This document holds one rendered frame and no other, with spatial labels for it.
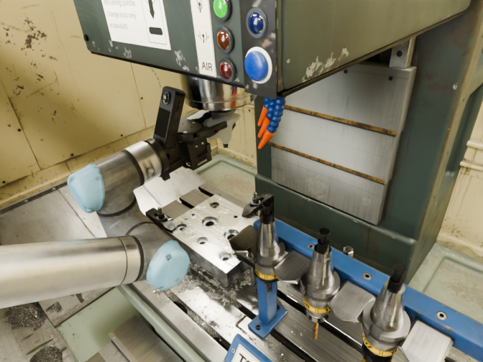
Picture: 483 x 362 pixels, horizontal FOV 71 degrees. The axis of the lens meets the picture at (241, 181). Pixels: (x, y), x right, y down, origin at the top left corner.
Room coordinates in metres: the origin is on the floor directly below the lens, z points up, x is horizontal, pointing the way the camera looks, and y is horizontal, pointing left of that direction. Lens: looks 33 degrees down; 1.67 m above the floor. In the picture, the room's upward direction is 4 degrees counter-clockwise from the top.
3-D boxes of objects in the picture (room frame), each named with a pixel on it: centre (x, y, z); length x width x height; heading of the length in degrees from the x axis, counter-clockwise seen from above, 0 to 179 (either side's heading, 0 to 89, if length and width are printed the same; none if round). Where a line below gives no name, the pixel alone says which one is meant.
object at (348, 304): (0.33, -0.15, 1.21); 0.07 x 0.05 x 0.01; 134
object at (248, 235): (0.49, 0.00, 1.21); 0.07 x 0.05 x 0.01; 134
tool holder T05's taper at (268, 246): (0.45, -0.04, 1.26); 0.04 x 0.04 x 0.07
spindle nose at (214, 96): (0.71, 0.03, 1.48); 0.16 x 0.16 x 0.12
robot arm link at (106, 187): (0.52, 0.24, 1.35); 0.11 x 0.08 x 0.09; 133
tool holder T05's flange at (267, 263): (0.45, -0.04, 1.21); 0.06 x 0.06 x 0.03
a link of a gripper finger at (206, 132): (0.64, 0.06, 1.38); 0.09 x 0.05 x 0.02; 119
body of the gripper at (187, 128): (0.62, 0.12, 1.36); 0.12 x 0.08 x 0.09; 133
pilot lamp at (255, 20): (0.35, -0.03, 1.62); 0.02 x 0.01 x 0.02; 44
